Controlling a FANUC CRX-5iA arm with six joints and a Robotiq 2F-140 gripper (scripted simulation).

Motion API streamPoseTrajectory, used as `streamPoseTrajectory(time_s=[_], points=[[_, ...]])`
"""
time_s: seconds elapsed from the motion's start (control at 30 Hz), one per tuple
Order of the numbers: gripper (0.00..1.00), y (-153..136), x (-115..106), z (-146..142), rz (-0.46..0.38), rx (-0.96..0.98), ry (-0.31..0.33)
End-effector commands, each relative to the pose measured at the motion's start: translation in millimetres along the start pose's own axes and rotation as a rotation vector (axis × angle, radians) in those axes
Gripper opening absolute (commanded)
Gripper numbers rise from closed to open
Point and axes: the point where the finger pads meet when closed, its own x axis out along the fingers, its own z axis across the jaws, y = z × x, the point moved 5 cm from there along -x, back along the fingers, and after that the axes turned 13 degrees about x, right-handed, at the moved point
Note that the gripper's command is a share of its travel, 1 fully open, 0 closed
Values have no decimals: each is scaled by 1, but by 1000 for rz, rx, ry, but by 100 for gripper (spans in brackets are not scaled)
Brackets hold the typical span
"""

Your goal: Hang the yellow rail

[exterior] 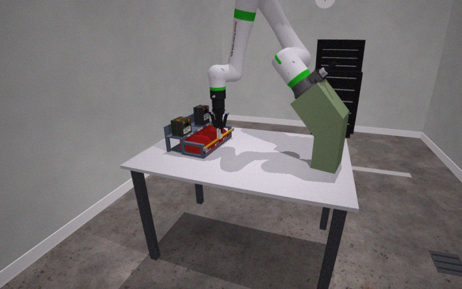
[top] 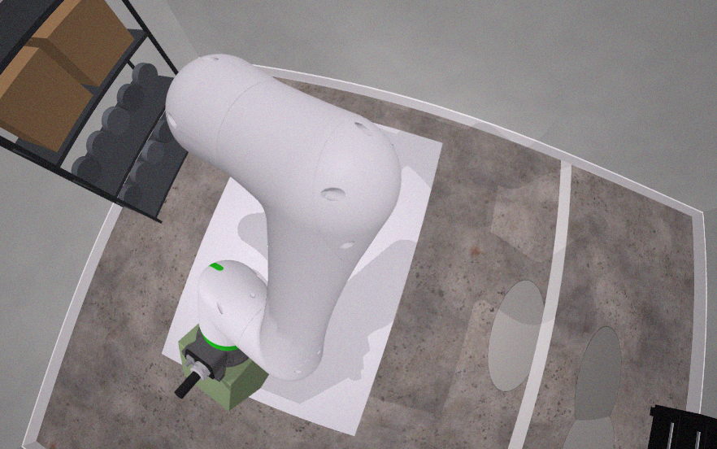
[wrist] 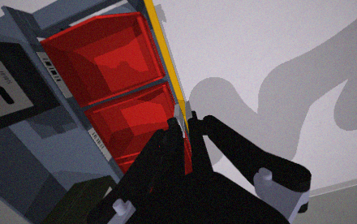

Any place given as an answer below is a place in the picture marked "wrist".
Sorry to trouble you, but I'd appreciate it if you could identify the red open bin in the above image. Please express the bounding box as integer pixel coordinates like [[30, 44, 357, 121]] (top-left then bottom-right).
[[84, 82, 176, 160], [40, 12, 163, 108], [115, 132, 192, 174]]

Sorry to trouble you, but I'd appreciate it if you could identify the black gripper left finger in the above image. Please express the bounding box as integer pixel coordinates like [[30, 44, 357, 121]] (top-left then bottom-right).
[[87, 104, 185, 224]]

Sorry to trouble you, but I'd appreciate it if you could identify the yellow bar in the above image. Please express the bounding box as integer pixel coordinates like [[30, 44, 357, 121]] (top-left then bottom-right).
[[144, 0, 188, 130]]

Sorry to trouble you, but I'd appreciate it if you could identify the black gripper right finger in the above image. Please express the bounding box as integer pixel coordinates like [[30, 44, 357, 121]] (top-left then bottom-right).
[[185, 101, 312, 224]]

